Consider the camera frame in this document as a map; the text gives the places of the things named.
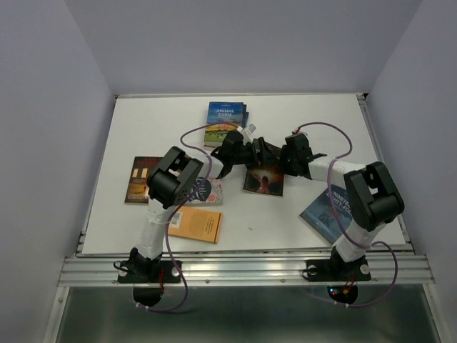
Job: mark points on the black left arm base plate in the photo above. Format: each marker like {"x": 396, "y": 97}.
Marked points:
{"x": 160, "y": 272}

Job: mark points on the brown book under left arm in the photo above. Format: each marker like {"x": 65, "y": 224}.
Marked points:
{"x": 138, "y": 191}

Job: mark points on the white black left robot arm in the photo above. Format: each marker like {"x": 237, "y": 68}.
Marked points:
{"x": 171, "y": 184}

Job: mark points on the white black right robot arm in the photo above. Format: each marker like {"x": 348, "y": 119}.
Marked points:
{"x": 373, "y": 199}

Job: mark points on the aluminium table frame rail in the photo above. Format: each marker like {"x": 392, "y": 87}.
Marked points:
{"x": 262, "y": 242}

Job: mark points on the Three Days to See book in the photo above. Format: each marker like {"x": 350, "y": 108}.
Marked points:
{"x": 266, "y": 179}

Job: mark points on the orange back cover book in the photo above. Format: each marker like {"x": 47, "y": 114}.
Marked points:
{"x": 197, "y": 224}

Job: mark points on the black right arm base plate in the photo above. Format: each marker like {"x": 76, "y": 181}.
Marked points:
{"x": 324, "y": 270}

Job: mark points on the Little Women floral book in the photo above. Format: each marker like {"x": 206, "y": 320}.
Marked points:
{"x": 206, "y": 192}

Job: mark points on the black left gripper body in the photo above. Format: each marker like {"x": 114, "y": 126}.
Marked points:
{"x": 245, "y": 155}

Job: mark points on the Nineteen Eighty-Four blue book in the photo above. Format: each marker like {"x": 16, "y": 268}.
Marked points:
{"x": 321, "y": 216}

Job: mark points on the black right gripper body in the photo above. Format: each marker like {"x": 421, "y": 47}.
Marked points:
{"x": 287, "y": 162}

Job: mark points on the Animal Farm blue book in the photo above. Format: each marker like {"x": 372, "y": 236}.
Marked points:
{"x": 222, "y": 117}

